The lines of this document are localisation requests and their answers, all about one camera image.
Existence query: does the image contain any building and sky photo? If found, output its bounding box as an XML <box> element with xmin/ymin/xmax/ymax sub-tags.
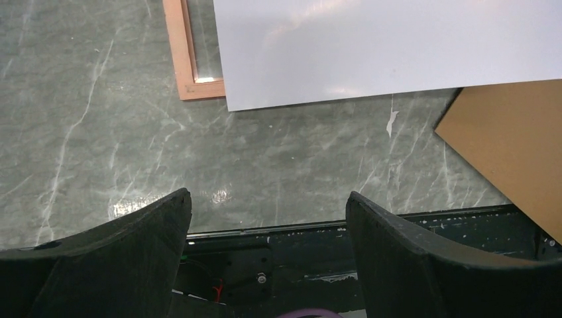
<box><xmin>213</xmin><ymin>0</ymin><xmax>561</xmax><ymax>111</ymax></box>

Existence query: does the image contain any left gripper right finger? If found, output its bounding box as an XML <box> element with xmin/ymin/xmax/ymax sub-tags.
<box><xmin>346</xmin><ymin>192</ymin><xmax>561</xmax><ymax>317</ymax></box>

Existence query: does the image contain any orange wooden picture frame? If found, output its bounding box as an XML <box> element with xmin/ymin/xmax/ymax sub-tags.
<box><xmin>162</xmin><ymin>0</ymin><xmax>225</xmax><ymax>101</ymax></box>

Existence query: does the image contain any clear transparent sheet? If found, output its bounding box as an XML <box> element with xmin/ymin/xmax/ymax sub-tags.
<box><xmin>187</xmin><ymin>0</ymin><xmax>223</xmax><ymax>78</ymax></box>

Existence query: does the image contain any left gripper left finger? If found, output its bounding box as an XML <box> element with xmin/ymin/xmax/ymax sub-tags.
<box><xmin>1</xmin><ymin>188</ymin><xmax>192</xmax><ymax>317</ymax></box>

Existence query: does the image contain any brown backing board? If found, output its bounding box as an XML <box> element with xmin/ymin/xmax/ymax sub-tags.
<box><xmin>435</xmin><ymin>79</ymin><xmax>561</xmax><ymax>242</ymax></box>

